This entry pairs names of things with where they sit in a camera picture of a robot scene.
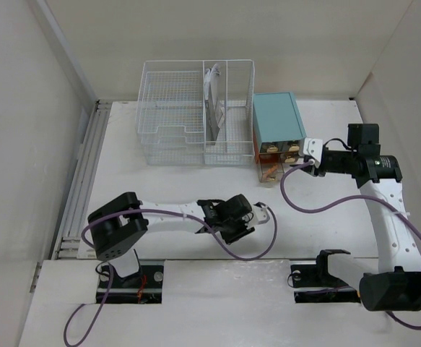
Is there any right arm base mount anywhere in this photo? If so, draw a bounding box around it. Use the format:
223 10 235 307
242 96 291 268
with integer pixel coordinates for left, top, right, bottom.
287 249 361 304

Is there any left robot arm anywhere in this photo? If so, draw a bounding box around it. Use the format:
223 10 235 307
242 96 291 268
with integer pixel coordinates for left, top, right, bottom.
87 192 269 287

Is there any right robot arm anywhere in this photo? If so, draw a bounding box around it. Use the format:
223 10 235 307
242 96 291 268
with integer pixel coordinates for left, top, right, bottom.
300 124 421 312

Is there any teal drawer cabinet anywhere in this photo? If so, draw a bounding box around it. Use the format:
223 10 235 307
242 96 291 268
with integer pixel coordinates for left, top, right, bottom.
253 92 306 163

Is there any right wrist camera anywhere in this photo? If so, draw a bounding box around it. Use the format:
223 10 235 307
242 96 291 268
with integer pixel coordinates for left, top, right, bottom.
299 137 324 157

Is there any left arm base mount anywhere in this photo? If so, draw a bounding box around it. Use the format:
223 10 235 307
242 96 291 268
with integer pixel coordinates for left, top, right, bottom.
105 260 164 304

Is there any purple cable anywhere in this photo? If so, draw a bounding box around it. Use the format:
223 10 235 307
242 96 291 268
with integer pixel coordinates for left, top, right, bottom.
280 160 421 330
62 204 279 346

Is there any aluminium rail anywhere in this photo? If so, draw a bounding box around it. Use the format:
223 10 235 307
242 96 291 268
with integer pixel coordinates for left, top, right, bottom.
45 100 112 260

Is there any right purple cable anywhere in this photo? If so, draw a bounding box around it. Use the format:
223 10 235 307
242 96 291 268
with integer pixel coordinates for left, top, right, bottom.
280 160 421 330

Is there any white wire desk organizer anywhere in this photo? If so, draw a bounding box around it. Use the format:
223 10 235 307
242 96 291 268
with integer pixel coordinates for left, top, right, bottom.
135 59 255 166

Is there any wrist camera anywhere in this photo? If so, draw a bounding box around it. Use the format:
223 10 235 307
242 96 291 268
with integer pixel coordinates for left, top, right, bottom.
299 137 324 157
246 202 270 228

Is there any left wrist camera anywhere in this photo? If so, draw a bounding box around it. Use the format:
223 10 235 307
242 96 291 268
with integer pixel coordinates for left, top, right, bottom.
246 202 270 228

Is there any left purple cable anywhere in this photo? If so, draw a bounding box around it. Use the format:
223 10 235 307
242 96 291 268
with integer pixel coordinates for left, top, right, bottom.
62 204 279 346

